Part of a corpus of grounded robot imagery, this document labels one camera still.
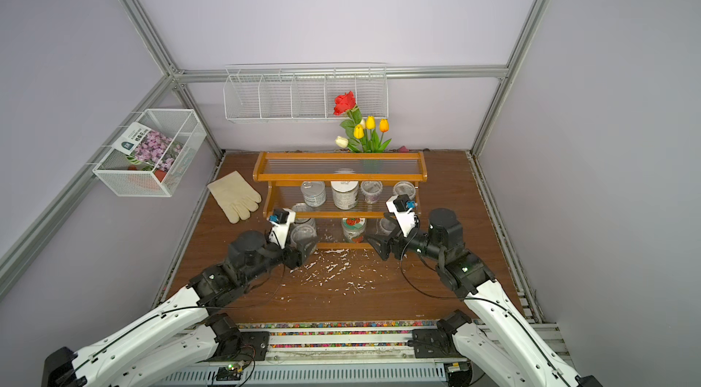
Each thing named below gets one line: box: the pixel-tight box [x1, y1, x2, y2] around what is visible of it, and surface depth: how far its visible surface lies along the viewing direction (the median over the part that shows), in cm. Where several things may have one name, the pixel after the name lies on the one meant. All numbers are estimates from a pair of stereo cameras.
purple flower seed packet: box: [113, 121, 184, 172], surface depth 75 cm
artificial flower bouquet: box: [333, 91, 392, 154], surface depth 90 cm
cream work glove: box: [207, 169, 262, 224], surface depth 107 cm
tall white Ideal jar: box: [330, 180, 359, 211], surface depth 81 cm
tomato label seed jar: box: [341, 217, 367, 243], surface depth 89 cm
